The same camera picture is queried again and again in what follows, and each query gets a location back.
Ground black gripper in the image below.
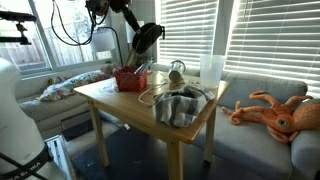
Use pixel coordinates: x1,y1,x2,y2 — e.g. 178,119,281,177
109,0,142,34

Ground red woven basket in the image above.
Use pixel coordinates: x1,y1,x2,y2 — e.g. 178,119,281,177
114,65,148,93

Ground green potted plant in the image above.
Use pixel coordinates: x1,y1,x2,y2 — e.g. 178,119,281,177
129,51,150,67

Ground white window blinds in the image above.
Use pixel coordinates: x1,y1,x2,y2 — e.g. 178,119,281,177
223,0,320,98
156,0,219,69

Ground small printed paper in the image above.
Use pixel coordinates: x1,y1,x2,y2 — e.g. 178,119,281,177
98,83,120,95

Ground wooden table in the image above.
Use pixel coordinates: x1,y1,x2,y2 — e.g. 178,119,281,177
73,71,231,180

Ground floral cushion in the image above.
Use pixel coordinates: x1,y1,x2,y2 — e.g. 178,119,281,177
36,63,119,103

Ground translucent plastic cup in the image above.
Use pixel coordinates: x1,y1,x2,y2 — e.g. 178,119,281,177
199,53,227,90

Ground grey striped cloth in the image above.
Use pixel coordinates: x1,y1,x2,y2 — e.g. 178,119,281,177
152,83,216,128

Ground dark storage box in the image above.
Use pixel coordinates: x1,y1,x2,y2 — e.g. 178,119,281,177
60,111,95,143

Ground white bench couch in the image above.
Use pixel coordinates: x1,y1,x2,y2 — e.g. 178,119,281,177
16,64,123,141

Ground dark blue rug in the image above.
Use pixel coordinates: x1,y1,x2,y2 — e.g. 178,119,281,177
71,125,268,180

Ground silver metal stand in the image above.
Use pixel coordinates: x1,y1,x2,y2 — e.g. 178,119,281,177
44,134,78,180

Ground grey sofa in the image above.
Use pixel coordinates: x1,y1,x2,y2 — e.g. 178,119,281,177
191,71,320,180

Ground orange octopus plush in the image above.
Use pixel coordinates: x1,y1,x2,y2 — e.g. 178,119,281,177
221,90,320,144

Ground white cable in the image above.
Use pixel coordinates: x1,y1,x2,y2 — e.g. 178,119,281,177
137,81,169,108

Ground white window frame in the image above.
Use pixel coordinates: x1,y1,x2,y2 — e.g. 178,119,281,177
0,0,121,79

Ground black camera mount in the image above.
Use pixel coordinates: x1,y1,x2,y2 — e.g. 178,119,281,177
0,10,38,46

